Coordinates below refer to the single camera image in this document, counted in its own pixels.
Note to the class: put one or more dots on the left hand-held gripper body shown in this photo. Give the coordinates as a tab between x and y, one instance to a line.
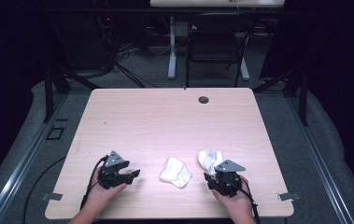
109	174

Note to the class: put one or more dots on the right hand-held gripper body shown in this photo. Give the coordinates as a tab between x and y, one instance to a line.
226	182

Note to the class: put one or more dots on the white ankle sock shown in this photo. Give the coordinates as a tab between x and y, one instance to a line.
175	172
209	159

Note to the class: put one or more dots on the person's left hand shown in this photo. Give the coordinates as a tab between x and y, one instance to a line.
103	194

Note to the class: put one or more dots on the person's right hand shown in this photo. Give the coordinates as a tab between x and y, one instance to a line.
237	203

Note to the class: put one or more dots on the round table grommet hole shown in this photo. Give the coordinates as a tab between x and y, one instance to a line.
203	100

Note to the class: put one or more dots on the white desk leg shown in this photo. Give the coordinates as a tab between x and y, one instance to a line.
244	70
172	56

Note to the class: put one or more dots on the black folding chair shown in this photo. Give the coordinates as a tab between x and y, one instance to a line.
218	46

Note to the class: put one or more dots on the grey metal table bracket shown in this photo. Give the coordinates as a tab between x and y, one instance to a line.
52	196
288	196

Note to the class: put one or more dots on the aluminium floor rail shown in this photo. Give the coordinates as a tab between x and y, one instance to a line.
19	174
321	168

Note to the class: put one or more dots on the black metal frame strut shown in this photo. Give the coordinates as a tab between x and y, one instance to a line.
49	93
303	96

